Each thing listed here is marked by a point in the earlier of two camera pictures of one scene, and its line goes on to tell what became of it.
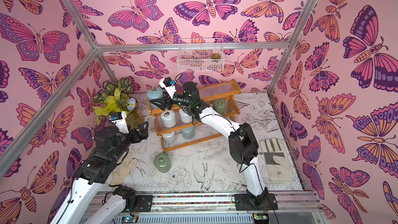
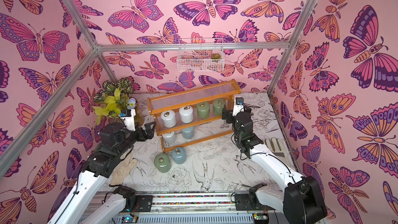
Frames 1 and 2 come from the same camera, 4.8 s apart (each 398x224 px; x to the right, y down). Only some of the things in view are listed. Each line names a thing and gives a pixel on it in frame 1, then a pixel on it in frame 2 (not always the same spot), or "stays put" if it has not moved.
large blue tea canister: x=155 y=93 -> x=179 y=155
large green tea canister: x=162 y=163 stays put
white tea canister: x=184 y=117 stays put
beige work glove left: x=124 y=167 stays put
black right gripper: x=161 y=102 -> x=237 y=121
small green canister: x=219 y=105 stays put
